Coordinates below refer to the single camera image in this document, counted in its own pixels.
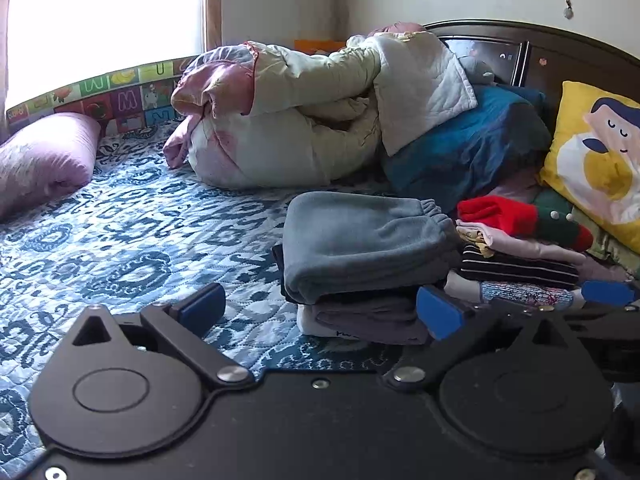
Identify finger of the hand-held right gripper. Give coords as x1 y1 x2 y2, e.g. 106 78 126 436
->
565 280 640 341

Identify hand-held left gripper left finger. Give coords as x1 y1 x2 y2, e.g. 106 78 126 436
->
70 282 256 391

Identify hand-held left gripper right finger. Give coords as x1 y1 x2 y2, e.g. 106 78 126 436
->
377 285 581 393

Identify grey fleece pants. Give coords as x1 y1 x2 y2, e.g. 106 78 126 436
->
282 191 463 306

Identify greyish lilac garment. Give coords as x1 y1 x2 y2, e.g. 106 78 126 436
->
297 295 433 346

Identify green garment with white buttons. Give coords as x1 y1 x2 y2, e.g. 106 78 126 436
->
520 192 593 253

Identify black striped garment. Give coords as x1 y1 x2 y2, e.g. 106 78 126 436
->
459 244 580 288

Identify pale pink garment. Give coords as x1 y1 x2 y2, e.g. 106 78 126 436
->
456 222 586 266

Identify blue patterned quilt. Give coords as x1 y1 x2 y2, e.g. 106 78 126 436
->
0 120 451 466

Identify red garment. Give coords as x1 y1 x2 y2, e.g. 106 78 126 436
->
457 196 538 238

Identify yellow cartoon pillow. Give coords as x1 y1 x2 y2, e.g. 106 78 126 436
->
539 80 640 256

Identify lilac cloth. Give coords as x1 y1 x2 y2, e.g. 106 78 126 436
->
490 165 548 203

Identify pale green pink comforter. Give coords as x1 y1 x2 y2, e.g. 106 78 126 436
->
162 35 388 191

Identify purple pillow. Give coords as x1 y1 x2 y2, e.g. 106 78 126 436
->
0 112 103 221

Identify colourful alphabet foam mat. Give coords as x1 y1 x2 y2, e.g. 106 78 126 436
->
5 55 201 136

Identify white quilted blanket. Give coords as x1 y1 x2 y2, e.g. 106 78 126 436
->
370 22 480 157

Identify dark wooden headboard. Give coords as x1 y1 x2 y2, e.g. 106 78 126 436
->
422 20 640 126

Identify bright window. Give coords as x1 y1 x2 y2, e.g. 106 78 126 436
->
7 0 206 111

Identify pink curtain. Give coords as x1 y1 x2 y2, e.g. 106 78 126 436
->
0 0 13 131

